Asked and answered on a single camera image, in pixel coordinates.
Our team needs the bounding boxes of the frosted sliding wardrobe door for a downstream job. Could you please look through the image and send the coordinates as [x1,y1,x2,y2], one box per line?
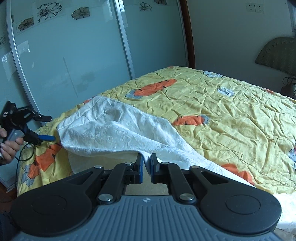
[1,1,132,118]
[115,1,188,78]

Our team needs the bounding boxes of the person's left hand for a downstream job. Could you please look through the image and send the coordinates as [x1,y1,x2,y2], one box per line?
[1,138,23,166]

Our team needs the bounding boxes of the dark green headboard cushion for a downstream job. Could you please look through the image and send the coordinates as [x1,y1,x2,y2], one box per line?
[255,37,296,76]

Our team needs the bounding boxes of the white textured pants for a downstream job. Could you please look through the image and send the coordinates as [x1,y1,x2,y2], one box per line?
[57,95,248,184]

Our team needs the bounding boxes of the black cable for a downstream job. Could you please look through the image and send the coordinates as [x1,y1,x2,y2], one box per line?
[14,143,38,197]

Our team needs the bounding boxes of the frosted sliding wardrobe door left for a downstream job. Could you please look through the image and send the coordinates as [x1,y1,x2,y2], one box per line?
[1,1,132,118]

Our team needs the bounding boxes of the white wall socket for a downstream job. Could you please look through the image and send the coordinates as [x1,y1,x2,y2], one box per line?
[254,4,264,14]
[246,3,255,12]

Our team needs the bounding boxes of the yellow floral quilt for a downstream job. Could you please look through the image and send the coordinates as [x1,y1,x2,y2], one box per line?
[17,66,296,197]

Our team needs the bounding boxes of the frosted sliding wardrobe door right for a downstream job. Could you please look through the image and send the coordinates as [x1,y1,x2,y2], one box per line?
[115,1,188,78]

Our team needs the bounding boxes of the dark bedside item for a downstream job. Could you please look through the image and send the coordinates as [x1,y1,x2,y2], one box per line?
[280,76,296,99]

